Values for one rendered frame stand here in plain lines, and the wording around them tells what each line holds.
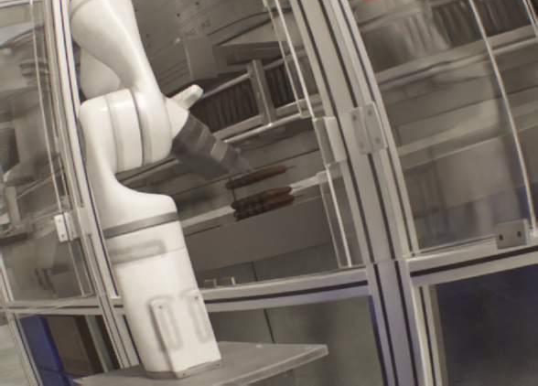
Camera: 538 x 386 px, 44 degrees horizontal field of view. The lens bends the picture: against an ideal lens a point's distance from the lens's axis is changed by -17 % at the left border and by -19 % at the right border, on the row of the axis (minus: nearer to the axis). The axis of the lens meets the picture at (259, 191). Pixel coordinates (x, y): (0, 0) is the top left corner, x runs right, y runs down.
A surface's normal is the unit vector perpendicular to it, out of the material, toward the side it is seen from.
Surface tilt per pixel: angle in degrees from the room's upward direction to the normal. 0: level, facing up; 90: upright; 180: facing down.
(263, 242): 90
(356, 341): 90
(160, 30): 90
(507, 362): 90
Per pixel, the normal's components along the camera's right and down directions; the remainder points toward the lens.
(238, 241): -0.74, 0.18
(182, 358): 0.51, -0.15
